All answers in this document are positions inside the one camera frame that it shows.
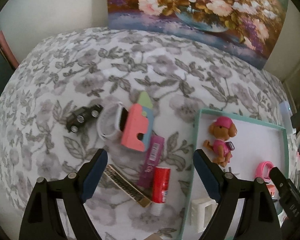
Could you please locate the pink pup dog figurine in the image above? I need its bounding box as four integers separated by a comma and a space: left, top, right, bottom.
203, 116, 237, 167

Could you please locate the pink kids smartwatch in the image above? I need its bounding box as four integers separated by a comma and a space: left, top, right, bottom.
255, 161, 274, 184

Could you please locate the black toy car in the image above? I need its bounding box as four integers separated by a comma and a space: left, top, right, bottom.
66, 105, 103, 133

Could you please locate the floral oil painting canvas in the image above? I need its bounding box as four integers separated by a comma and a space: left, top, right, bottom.
107, 0, 288, 69

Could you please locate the white plug adapter frame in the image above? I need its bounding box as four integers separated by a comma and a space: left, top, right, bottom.
191, 197, 218, 233

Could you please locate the teal rimmed white tray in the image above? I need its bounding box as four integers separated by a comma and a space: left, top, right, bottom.
180, 109, 289, 239

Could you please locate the grey floral tablecloth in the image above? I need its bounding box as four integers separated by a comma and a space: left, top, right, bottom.
0, 28, 287, 239

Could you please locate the white power strip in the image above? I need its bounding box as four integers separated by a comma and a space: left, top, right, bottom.
279, 101, 293, 135

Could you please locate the pink blue carrot knife toy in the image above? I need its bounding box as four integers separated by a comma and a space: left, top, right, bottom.
121, 91, 154, 152

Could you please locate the gold patterned lighter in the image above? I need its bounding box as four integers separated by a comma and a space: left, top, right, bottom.
104, 164, 151, 208

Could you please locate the black plugged charger adapter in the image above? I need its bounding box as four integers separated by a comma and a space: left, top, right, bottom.
290, 111, 300, 128

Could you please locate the red glue bottle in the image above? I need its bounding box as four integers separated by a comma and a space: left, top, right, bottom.
150, 166, 171, 216

